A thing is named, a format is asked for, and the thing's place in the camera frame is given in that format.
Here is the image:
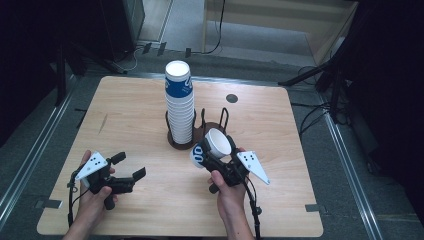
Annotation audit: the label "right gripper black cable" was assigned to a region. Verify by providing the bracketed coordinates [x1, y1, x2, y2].
[242, 175, 264, 240]

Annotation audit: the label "grey tape strip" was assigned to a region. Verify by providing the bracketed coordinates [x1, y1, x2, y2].
[34, 198, 63, 210]
[304, 203, 327, 214]

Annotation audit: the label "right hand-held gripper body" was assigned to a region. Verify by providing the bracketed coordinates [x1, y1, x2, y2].
[205, 150, 271, 195]

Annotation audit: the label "white floor cable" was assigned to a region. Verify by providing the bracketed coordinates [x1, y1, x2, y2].
[122, 45, 145, 73]

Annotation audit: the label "black hanging cable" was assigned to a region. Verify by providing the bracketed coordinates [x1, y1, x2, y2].
[199, 0, 227, 56]

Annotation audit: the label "metal floor rail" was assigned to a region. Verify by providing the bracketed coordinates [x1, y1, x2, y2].
[0, 75, 78, 231]
[318, 94, 385, 240]

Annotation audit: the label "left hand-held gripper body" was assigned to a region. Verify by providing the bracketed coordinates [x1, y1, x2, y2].
[74, 151, 135, 211]

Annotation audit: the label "stack of paper cups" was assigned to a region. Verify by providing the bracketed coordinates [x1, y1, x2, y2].
[164, 60, 196, 146]

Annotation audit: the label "black floor cables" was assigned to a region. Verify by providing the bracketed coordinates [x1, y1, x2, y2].
[290, 64, 353, 138]

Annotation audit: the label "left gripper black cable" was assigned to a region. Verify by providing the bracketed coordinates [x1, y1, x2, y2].
[67, 172, 83, 228]

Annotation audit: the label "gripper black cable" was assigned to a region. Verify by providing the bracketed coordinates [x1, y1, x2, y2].
[242, 175, 264, 240]
[67, 172, 83, 228]

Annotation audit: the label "black tripod stand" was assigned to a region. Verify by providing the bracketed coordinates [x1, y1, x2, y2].
[278, 49, 356, 125]

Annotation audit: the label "light wooden shelf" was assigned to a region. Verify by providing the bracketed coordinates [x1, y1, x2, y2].
[202, 0, 360, 67]

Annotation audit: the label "dark cabinet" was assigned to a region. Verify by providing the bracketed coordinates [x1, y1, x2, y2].
[99, 0, 147, 64]

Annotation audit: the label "dark curtain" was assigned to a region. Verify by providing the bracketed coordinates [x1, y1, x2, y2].
[346, 0, 424, 221]
[0, 0, 103, 149]

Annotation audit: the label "blue white paper cup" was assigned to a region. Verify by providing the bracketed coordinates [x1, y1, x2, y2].
[189, 128, 233, 170]

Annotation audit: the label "person's right hand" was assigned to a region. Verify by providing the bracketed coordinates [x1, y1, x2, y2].
[208, 147, 254, 221]

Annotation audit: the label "black metal stand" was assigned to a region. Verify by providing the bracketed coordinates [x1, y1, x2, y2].
[54, 41, 69, 107]

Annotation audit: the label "person's left hand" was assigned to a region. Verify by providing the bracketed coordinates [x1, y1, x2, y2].
[77, 149, 119, 231]

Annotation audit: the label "dark wire cup holder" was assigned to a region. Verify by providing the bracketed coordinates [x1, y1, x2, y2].
[164, 107, 230, 151]

